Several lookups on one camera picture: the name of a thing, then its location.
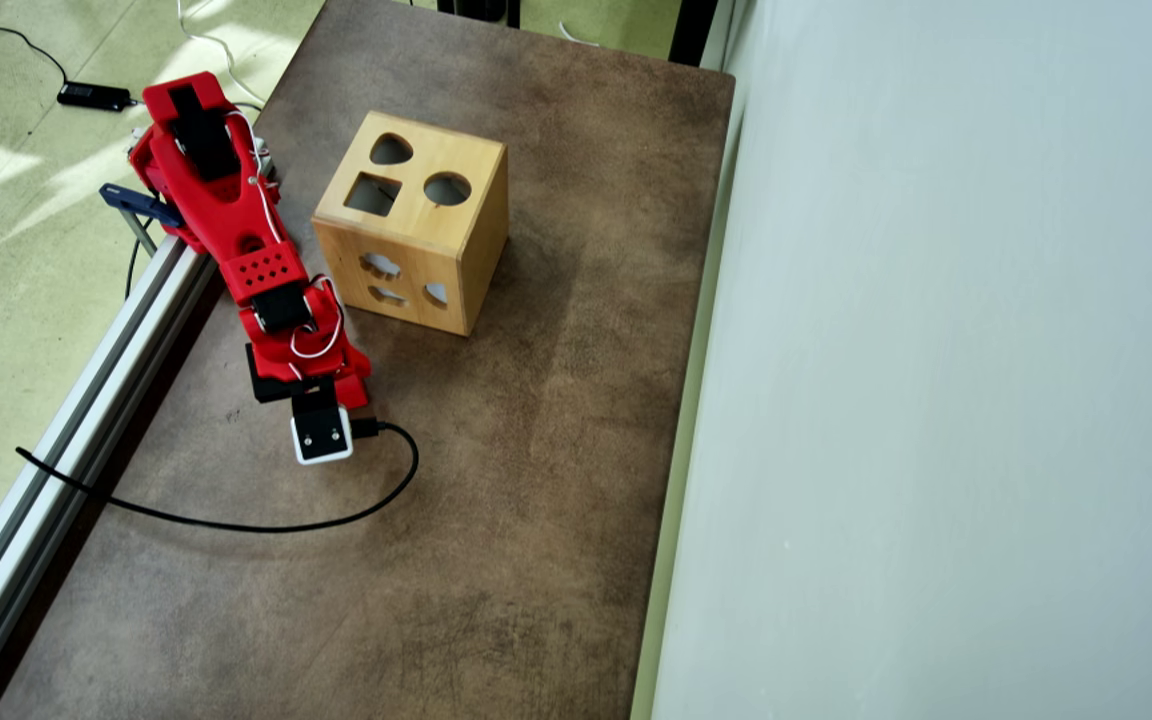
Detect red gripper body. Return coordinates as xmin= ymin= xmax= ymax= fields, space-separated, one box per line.
xmin=239 ymin=305 xmax=374 ymax=411

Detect wooden shape sorter box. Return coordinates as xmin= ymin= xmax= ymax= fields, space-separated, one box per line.
xmin=311 ymin=110 xmax=510 ymax=338

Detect blue clamp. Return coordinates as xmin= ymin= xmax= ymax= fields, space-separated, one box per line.
xmin=99 ymin=182 xmax=187 ymax=259

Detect black power adapter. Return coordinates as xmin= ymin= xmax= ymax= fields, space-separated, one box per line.
xmin=57 ymin=81 xmax=133 ymax=113

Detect black furniture foot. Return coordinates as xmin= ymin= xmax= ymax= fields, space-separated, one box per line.
xmin=436 ymin=0 xmax=523 ymax=27

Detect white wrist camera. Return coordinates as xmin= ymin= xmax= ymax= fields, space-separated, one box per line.
xmin=290 ymin=385 xmax=355 ymax=467

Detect black camera cable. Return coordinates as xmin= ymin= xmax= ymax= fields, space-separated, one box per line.
xmin=16 ymin=418 xmax=421 ymax=535

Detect aluminium profile rail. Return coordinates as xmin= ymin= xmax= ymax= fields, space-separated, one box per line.
xmin=0 ymin=232 xmax=227 ymax=720

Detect white floor cable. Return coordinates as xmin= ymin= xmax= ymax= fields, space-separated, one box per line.
xmin=176 ymin=0 xmax=269 ymax=107

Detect black floor cable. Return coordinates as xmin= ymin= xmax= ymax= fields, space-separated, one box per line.
xmin=0 ymin=20 xmax=71 ymax=89

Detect black vertical post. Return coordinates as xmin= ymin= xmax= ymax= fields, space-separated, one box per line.
xmin=668 ymin=0 xmax=720 ymax=69

